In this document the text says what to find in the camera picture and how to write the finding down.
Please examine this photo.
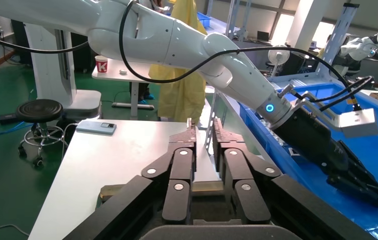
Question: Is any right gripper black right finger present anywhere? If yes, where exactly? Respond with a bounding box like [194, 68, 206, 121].
[213, 118, 282, 225]

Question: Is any light blue smartphone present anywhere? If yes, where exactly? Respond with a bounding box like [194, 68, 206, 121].
[76, 120, 117, 136]

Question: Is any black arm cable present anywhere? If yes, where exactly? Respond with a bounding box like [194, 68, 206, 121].
[0, 30, 92, 55]

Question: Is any grey metal tabbed plate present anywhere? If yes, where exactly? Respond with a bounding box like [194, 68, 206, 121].
[264, 119, 288, 147]

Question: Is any small blue crate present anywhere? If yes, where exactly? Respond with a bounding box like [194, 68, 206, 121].
[196, 11, 212, 28]

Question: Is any white desk fan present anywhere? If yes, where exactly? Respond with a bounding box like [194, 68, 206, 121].
[267, 48, 291, 78]

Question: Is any black laptop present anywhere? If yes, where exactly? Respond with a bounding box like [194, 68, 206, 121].
[256, 30, 271, 43]

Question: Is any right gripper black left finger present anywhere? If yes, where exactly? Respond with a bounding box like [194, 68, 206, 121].
[141, 118, 197, 224]

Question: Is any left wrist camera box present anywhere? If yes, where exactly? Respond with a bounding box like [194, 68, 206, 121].
[338, 107, 378, 139]

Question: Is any red paper cup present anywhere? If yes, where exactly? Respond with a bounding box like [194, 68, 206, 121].
[95, 55, 109, 74]

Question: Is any white robot pillar base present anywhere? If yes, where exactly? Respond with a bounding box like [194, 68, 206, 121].
[24, 23, 103, 121]

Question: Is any white humanoid robot on stand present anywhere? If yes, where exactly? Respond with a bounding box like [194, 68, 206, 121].
[333, 24, 378, 78]

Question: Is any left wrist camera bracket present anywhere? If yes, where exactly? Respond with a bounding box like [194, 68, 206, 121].
[278, 84, 342, 128]

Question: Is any black camera cable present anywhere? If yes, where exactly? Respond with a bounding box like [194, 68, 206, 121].
[118, 0, 375, 112]

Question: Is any black power strip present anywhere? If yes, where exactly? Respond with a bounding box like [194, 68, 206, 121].
[0, 113, 19, 126]

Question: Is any black round stool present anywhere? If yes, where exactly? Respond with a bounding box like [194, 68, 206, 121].
[16, 98, 67, 168]

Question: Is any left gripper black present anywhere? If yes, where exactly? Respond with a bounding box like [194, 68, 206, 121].
[271, 106, 378, 210]

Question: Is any white standing desk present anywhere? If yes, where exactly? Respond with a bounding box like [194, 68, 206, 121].
[91, 58, 157, 121]

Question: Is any person in long yellow coat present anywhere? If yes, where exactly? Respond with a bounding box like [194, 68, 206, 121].
[148, 0, 208, 124]

